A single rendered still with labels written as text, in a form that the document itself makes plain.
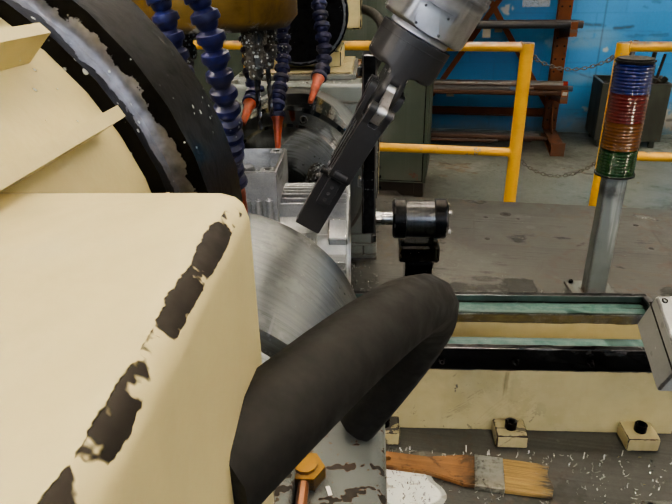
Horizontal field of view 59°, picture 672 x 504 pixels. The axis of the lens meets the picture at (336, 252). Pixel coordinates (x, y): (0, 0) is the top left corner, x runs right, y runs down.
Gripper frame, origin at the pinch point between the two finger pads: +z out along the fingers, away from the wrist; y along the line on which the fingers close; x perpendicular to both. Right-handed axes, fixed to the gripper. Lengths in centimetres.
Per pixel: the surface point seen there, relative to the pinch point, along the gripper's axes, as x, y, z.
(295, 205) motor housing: -2.1, -2.3, 2.9
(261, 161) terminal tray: -8.1, -10.6, 3.1
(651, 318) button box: 29.7, 15.1, -10.6
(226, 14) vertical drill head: -17.1, 2.4, -12.9
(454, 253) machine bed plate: 36, -53, 16
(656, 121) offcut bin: 245, -420, -38
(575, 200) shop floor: 174, -301, 29
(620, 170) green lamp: 43, -33, -17
